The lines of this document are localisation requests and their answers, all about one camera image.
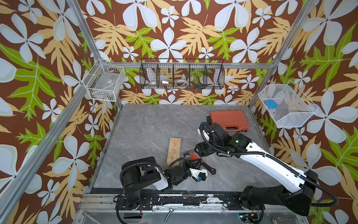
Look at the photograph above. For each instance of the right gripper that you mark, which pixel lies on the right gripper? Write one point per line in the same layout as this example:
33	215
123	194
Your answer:
204	151

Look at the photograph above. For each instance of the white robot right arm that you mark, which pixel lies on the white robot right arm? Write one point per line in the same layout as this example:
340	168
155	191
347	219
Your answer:
298	190

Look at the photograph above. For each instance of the black wire basket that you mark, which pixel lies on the black wire basket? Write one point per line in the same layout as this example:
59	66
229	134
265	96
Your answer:
172	73

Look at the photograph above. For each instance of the white wire basket left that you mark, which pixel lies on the white wire basket left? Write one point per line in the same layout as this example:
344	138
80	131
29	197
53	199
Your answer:
104	80

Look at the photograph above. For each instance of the blue object in basket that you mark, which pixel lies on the blue object in basket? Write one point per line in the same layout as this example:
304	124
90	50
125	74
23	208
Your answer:
271	104

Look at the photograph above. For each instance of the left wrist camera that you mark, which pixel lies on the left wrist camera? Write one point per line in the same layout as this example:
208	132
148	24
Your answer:
199	175

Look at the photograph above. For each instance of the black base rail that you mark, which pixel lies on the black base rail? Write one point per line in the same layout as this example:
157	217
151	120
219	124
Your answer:
150	199

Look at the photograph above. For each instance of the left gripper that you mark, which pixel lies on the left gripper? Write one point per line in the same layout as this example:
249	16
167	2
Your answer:
189	164

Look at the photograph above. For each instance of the aluminium frame post right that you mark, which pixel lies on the aluminium frame post right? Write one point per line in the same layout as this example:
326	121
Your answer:
297	24

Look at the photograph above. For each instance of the aluminium frame post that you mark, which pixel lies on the aluminium frame post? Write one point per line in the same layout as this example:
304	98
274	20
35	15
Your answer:
297	24
88	37

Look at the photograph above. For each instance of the metal bolt on base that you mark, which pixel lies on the metal bolt on base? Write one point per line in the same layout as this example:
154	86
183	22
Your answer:
168	215

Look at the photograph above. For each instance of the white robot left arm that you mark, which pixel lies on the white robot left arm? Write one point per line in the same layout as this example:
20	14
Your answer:
139	174

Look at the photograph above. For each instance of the red plastic tool case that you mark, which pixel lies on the red plastic tool case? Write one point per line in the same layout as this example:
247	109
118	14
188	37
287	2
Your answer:
230	120

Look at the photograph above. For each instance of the aluminium frame post left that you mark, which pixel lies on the aluminium frame post left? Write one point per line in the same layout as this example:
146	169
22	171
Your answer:
88	37

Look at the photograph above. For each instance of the white wire basket right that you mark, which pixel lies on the white wire basket right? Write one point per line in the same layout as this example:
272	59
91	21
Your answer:
294	109

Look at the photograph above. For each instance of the white wire basket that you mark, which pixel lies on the white wire basket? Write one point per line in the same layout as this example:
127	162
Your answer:
294	109
104	80

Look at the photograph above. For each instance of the claw hammer red black handle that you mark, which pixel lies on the claw hammer red black handle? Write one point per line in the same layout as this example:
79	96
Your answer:
202	163

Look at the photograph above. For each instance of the wooden board with nails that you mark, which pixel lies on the wooden board with nails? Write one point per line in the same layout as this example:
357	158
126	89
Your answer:
173	150

